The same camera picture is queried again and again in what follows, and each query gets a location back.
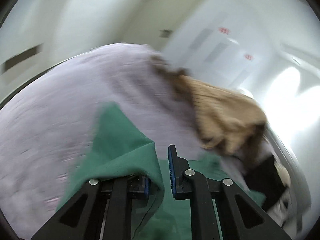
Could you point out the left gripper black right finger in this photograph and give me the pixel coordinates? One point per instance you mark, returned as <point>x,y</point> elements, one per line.
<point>219,209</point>

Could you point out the beige ribbed knit garment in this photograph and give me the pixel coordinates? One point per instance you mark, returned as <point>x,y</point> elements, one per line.
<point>225,122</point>

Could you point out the green garment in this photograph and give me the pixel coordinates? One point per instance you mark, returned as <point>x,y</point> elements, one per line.
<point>119,149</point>

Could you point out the black garment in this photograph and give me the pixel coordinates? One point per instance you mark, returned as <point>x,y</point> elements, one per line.
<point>265,179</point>

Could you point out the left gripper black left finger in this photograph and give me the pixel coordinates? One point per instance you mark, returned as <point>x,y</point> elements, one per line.
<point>101,209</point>

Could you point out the lavender quilt bedspread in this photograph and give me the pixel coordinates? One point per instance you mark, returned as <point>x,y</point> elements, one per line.
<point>49,126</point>

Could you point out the white wardrobe door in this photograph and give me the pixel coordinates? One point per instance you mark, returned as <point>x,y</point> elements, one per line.
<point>221,43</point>

